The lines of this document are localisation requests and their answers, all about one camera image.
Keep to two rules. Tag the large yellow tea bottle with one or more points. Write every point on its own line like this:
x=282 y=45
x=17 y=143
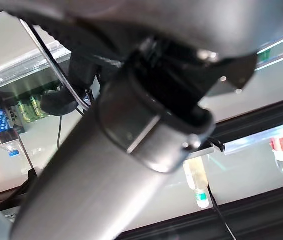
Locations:
x=197 y=180

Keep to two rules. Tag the pepsi cola bottle blue cap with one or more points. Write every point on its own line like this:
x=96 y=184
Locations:
x=1 y=125

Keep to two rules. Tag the green drink can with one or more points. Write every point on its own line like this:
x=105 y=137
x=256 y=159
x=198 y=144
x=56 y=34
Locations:
x=24 y=111
x=37 y=106

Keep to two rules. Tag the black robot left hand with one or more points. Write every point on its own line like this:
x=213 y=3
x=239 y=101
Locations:
x=94 y=175

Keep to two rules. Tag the blue plastic shopping basket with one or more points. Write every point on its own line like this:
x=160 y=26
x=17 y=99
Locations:
x=49 y=62

